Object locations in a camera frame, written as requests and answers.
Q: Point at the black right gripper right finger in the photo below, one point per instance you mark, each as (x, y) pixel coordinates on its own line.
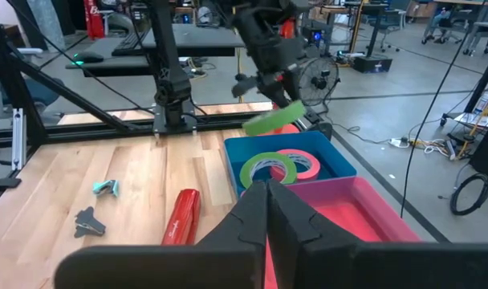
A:
(308, 261)

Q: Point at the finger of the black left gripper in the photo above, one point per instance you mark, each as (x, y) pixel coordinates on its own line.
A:
(295, 92)
(281, 96)

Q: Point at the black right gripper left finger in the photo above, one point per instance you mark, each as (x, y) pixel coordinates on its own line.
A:
(228, 261)

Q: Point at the green tape roll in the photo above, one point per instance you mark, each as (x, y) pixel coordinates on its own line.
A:
(248, 168)
(276, 117)

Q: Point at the red stapler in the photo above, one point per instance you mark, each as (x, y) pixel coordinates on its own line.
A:
(181, 216)

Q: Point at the pink tape roll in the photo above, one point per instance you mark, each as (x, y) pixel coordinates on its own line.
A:
(310, 164)

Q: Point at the mint green staple remover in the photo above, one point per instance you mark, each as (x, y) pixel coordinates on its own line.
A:
(106, 188)

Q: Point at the black staple remover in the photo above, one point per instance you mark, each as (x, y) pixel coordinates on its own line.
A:
(87, 225)

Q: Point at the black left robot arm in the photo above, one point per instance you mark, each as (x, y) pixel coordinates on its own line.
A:
(172, 80)

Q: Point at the black floor fan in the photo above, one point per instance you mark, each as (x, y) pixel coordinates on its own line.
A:
(320, 82)

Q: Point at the pink plastic tray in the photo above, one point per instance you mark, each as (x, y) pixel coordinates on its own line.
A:
(348, 216)

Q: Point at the blue plastic tray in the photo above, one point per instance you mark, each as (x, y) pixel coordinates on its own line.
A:
(236, 152)

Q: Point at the black floor box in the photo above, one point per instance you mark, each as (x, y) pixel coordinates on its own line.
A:
(372, 64)

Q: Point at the black desk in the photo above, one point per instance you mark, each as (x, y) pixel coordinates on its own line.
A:
(196, 40)

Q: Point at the black office chair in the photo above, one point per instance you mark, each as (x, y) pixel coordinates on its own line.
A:
(382, 24)

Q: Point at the white power strip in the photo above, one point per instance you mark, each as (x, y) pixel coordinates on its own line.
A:
(396, 141)

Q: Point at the black keyboard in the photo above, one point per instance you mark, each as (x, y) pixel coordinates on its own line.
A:
(127, 44)

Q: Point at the red banner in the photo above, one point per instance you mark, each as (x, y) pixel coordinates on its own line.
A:
(93, 20)

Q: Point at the black computer mouse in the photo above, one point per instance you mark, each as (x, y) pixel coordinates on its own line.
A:
(87, 57)

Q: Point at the black frame clamp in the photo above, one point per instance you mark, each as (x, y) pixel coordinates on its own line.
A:
(3, 184)

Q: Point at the black aluminium table frame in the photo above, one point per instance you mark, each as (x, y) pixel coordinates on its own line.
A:
(11, 80)

